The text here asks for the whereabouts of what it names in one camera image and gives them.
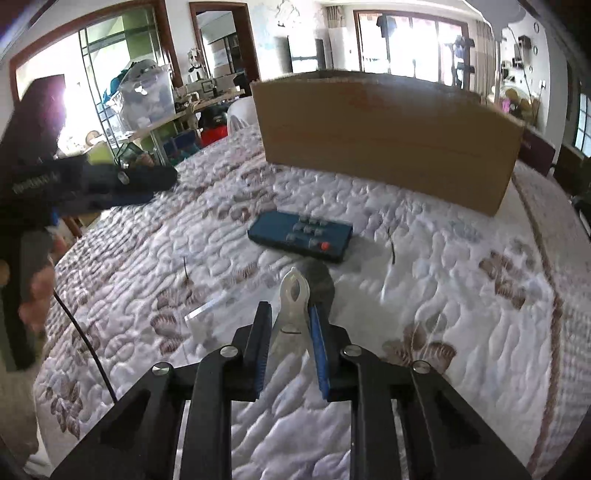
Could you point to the quilted bed cover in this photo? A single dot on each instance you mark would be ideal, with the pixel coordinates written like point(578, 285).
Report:
point(498, 305)

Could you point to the red container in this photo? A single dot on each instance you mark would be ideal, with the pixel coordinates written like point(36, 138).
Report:
point(212, 135)

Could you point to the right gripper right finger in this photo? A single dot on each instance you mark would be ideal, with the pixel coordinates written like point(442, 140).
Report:
point(407, 422)

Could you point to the dark blue remote control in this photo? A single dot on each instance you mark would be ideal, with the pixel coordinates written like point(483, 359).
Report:
point(304, 235)

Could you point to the white covered chair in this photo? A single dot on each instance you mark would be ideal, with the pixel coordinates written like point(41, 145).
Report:
point(241, 114)

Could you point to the person's left hand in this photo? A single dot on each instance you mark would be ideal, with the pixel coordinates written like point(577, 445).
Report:
point(34, 312)

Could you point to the metal clip tool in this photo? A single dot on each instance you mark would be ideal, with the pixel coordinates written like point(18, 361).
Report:
point(291, 329)

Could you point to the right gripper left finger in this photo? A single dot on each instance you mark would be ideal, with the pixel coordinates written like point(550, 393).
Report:
point(174, 422)

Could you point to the cardboard box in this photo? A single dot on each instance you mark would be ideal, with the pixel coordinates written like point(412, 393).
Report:
point(415, 134)

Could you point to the clear storage bin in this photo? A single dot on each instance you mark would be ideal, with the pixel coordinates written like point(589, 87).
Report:
point(144, 96)

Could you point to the maroon storage box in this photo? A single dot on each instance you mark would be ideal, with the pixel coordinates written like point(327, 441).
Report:
point(536, 152)

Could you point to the gold electric fan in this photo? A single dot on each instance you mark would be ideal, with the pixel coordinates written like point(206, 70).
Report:
point(517, 105)

